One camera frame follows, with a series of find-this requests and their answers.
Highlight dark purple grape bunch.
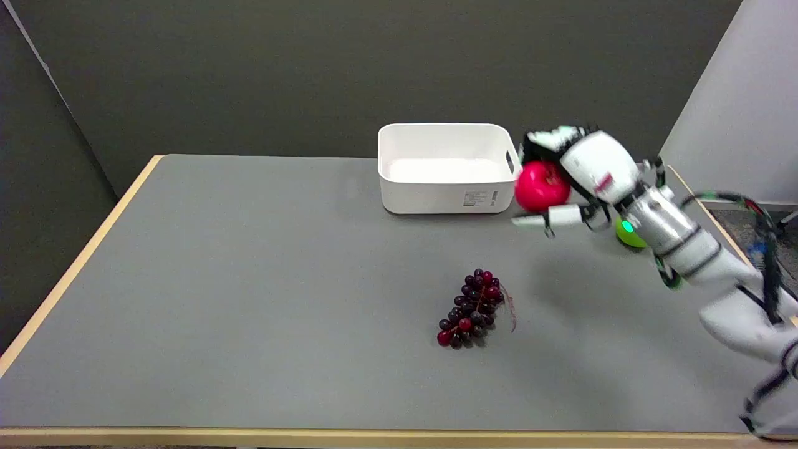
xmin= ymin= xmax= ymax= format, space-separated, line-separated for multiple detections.
xmin=436 ymin=268 xmax=518 ymax=349

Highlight white plastic box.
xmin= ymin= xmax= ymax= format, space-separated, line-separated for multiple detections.
xmin=378 ymin=123 xmax=522 ymax=215

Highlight red apple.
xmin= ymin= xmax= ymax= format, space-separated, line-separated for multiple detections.
xmin=515 ymin=160 xmax=572 ymax=212

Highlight green round fruit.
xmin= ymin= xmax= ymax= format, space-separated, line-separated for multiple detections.
xmin=615 ymin=216 xmax=649 ymax=249

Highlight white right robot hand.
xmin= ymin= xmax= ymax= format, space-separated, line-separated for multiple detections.
xmin=511 ymin=125 xmax=643 ymax=239

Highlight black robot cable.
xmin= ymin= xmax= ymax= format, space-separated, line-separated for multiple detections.
xmin=680 ymin=192 xmax=786 ymax=325

